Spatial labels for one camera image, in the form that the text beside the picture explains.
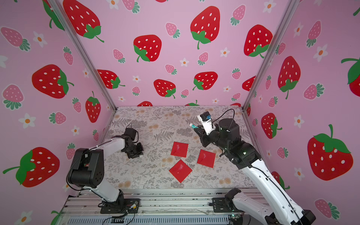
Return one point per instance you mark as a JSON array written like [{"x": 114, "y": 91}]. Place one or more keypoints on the left aluminium frame post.
[{"x": 60, "y": 13}]

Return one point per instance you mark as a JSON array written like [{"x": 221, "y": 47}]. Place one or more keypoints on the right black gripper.
[{"x": 201, "y": 135}]

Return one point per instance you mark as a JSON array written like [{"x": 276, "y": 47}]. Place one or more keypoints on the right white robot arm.
[{"x": 281, "y": 209}]

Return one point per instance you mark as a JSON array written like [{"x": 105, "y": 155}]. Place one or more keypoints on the floral patterned table mat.
[{"x": 159, "y": 127}]

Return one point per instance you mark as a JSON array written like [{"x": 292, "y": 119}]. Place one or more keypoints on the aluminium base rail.
[{"x": 156, "y": 207}]

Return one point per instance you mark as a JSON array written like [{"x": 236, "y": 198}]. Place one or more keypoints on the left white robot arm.
[{"x": 87, "y": 170}]

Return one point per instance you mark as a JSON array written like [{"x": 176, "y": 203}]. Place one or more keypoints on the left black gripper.
[{"x": 139, "y": 151}]

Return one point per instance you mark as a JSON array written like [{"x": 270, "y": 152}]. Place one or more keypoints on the white green glue stick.
[{"x": 193, "y": 126}]

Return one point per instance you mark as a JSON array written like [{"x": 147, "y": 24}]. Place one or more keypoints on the right aluminium frame post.
[{"x": 281, "y": 29}]

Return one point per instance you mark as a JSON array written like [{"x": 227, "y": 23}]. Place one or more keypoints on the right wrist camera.
[{"x": 207, "y": 123}]

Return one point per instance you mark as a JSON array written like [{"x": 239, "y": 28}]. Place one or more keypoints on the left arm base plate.
[{"x": 121, "y": 207}]

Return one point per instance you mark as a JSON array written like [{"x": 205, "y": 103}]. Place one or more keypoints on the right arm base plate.
[{"x": 225, "y": 205}]

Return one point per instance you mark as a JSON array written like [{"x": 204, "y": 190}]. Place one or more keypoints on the aluminium frame post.
[
  {"x": 60, "y": 13},
  {"x": 281, "y": 29}
]

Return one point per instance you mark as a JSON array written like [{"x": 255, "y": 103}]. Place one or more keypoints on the red envelope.
[
  {"x": 180, "y": 171},
  {"x": 179, "y": 149},
  {"x": 206, "y": 158}
]

